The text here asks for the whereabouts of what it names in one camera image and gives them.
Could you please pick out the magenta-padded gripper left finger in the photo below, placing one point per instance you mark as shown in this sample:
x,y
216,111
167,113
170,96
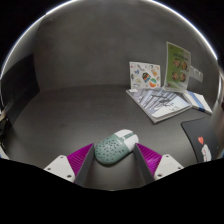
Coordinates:
x,y
78,161

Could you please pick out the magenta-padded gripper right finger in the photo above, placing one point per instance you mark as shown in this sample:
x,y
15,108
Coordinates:
x,y
150,159

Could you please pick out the green and white computer mouse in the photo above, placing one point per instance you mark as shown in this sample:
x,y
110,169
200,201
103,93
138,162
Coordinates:
x,y
115,148

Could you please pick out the black mouse pad with heart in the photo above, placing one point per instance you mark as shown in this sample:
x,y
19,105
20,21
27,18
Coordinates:
x,y
196,130

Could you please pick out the grey striped book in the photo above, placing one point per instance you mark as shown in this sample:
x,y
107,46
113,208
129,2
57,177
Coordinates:
x,y
160,105

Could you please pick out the white book with blue band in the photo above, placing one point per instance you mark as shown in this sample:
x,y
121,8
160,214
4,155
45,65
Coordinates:
x,y
198,101

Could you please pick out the white sticker sheet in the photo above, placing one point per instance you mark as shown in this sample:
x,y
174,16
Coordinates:
x,y
144,75

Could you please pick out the green standing menu sign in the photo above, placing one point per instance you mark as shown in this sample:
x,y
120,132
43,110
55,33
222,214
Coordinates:
x,y
177,66

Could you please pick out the white wall sockets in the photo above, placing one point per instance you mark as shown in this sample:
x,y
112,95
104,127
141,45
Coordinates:
x,y
196,74

